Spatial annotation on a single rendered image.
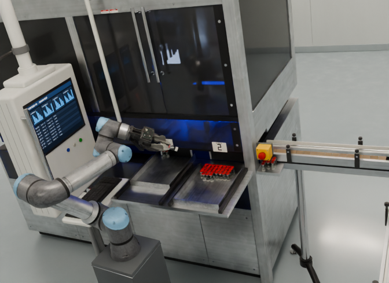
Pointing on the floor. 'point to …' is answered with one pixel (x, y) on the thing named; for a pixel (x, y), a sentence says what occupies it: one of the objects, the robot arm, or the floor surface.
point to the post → (246, 128)
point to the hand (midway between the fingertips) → (167, 146)
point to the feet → (305, 263)
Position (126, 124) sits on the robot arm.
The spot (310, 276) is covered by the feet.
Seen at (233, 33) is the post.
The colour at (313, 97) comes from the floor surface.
